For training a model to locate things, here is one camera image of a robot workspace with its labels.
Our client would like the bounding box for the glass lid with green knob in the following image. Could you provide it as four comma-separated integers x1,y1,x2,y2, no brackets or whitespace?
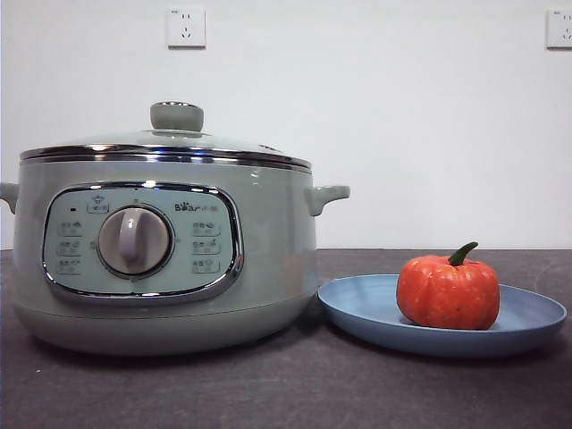
18,100,312,172

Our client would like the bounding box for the orange pumpkin with green stem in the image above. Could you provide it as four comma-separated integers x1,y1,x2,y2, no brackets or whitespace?
395,240,501,331

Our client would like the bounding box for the pale green electric steamer pot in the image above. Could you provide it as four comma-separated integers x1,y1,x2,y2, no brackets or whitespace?
0,159,351,357

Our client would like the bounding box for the blue round plate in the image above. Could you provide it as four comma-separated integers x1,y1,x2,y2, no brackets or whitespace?
316,273,569,359

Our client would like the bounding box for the white wall socket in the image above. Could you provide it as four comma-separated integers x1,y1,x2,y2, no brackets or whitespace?
166,5,208,50
545,8,572,50

